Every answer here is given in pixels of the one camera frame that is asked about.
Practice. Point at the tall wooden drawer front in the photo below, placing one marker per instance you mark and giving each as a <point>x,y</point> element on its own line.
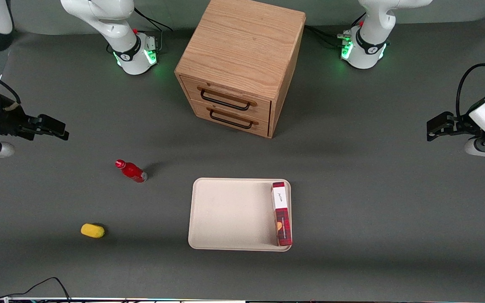
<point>225,93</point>

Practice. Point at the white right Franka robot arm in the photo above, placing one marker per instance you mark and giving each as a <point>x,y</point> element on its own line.
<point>99,19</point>

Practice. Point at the red coke bottle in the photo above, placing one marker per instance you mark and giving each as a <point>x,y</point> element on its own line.
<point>132,170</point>

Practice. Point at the yellow sponge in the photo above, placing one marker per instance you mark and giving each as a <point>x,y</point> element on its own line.
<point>92,230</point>

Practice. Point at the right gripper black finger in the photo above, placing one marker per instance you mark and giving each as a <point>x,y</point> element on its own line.
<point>51,125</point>

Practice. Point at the short wooden drawer front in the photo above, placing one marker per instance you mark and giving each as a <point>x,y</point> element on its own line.
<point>230,126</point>

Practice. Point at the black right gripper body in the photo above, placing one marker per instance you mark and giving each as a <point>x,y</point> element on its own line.
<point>7,121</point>

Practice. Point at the beige rectangular tray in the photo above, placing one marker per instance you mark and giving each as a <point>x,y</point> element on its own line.
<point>230,214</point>

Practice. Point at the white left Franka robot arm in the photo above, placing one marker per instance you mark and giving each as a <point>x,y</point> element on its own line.
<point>373,25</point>

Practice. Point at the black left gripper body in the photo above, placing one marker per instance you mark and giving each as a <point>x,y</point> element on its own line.
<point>460,124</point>

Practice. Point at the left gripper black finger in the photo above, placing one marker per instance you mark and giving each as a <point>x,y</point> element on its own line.
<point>438,124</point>

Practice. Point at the red tartan shortbread box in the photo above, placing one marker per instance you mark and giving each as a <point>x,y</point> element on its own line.
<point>282,210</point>

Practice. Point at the wooden two-drawer cabinet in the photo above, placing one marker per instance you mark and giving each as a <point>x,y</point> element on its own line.
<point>242,42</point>

